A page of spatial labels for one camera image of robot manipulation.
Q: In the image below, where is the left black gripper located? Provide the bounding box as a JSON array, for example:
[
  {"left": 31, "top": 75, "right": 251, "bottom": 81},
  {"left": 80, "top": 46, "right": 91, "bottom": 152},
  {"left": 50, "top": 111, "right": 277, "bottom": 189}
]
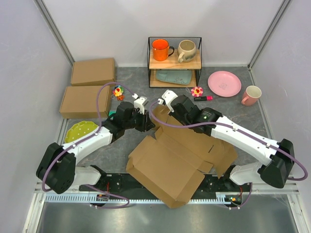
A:
[{"left": 124, "top": 108, "right": 156, "bottom": 133}]

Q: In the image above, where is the cardboard box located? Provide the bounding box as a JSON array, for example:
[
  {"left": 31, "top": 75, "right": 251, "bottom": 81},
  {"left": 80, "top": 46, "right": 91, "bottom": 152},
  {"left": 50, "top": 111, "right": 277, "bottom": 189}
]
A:
[
  {"left": 70, "top": 58, "right": 115, "bottom": 86},
  {"left": 126, "top": 105, "right": 238, "bottom": 208},
  {"left": 60, "top": 86, "right": 112, "bottom": 119}
]

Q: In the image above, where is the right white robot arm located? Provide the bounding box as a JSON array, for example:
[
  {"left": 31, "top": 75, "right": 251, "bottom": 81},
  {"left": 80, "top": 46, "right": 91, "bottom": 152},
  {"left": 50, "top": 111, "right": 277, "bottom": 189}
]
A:
[{"left": 169, "top": 95, "right": 294, "bottom": 191}]

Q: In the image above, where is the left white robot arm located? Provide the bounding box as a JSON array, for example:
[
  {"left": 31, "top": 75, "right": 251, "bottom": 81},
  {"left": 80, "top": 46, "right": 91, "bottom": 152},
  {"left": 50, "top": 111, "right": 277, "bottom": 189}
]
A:
[{"left": 36, "top": 98, "right": 154, "bottom": 194}]

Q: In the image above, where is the pink black highlighter marker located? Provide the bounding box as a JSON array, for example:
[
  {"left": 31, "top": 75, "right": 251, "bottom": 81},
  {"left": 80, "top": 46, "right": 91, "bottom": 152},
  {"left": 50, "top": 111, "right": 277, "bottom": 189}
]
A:
[{"left": 194, "top": 96, "right": 213, "bottom": 101}]

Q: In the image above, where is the teal rectangular dish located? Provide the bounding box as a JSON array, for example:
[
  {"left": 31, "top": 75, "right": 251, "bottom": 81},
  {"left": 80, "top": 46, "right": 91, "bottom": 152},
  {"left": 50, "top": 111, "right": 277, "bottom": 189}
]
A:
[{"left": 155, "top": 70, "right": 192, "bottom": 85}]

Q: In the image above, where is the teal small sponge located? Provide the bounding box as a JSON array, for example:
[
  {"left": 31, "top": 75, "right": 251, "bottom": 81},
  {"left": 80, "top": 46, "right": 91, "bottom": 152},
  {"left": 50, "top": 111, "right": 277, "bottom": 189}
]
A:
[{"left": 108, "top": 110, "right": 116, "bottom": 116}]

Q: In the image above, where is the pink round plate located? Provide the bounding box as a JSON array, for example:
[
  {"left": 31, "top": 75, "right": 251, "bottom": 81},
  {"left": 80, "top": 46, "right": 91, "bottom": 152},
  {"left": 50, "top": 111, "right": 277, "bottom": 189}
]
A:
[{"left": 207, "top": 71, "right": 242, "bottom": 98}]

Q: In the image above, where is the beige ceramic mug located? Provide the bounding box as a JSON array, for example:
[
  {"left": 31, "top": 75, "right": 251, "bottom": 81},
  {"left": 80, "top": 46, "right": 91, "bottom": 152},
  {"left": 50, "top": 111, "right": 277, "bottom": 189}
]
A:
[{"left": 177, "top": 40, "right": 197, "bottom": 63}]

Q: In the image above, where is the orange enamel mug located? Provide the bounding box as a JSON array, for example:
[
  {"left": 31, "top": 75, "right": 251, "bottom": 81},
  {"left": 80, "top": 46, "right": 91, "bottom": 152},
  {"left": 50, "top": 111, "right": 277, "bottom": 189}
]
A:
[{"left": 152, "top": 39, "right": 174, "bottom": 61}]

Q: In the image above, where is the green dotted plate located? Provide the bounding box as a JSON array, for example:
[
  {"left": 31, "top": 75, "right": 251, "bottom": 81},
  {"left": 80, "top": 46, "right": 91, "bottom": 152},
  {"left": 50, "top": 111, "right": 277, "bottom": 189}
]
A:
[{"left": 64, "top": 120, "right": 98, "bottom": 143}]

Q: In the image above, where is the pink mug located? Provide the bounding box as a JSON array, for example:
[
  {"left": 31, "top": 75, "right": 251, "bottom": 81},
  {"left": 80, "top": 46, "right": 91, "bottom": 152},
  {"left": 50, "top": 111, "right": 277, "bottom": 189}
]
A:
[{"left": 241, "top": 85, "right": 262, "bottom": 106}]

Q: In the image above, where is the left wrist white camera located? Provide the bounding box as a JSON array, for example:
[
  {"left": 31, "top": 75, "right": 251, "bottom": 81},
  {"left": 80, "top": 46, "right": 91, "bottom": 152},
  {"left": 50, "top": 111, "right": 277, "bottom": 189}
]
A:
[{"left": 132, "top": 93, "right": 148, "bottom": 115}]

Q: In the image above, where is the wrist white camera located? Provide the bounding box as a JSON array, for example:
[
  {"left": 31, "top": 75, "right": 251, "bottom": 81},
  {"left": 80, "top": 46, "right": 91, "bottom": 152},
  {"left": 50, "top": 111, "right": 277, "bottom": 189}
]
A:
[
  {"left": 132, "top": 93, "right": 148, "bottom": 115},
  {"left": 158, "top": 89, "right": 178, "bottom": 112}
]

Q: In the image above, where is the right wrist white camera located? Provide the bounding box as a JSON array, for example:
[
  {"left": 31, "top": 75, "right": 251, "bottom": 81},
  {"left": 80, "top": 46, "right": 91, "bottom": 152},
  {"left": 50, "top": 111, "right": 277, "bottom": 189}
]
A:
[{"left": 158, "top": 89, "right": 178, "bottom": 112}]

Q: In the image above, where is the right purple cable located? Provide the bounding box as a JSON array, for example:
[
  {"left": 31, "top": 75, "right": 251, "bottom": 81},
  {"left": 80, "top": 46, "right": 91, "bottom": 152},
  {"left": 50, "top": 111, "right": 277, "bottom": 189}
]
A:
[{"left": 148, "top": 98, "right": 309, "bottom": 209}]

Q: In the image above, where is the purple cable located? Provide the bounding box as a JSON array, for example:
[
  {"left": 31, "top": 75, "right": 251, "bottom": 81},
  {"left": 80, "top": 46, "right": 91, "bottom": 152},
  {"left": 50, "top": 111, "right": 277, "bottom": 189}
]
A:
[
  {"left": 41, "top": 82, "right": 131, "bottom": 209},
  {"left": 148, "top": 98, "right": 309, "bottom": 209}
]

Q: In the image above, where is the pink flower plush keychain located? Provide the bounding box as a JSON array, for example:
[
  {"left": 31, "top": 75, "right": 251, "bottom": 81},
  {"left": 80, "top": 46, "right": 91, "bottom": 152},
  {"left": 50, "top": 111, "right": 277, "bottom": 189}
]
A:
[{"left": 186, "top": 86, "right": 204, "bottom": 97}]

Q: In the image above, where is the rainbow flower plush keychain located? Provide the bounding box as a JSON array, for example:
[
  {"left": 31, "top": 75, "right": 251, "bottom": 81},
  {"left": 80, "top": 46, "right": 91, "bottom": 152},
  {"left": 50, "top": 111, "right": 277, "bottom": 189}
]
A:
[{"left": 112, "top": 85, "right": 124, "bottom": 101}]

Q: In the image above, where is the black wire wooden shelf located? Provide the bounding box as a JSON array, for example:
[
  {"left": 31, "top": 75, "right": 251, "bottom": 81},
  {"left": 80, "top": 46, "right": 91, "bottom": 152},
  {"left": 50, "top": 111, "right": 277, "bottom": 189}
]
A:
[{"left": 147, "top": 36, "right": 202, "bottom": 88}]

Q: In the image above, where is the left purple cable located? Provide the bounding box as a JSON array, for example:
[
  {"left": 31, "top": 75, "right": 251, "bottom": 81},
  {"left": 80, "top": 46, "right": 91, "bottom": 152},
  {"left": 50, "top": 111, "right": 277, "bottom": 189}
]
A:
[{"left": 41, "top": 82, "right": 131, "bottom": 209}]

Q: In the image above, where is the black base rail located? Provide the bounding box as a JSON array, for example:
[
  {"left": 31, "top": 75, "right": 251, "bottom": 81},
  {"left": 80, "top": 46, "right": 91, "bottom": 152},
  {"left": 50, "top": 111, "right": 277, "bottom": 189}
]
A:
[{"left": 79, "top": 172, "right": 243, "bottom": 197}]

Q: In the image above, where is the grey slotted cable duct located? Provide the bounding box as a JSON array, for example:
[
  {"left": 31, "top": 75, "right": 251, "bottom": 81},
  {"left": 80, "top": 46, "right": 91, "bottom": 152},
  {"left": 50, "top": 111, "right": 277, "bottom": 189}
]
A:
[{"left": 45, "top": 193, "right": 230, "bottom": 204}]

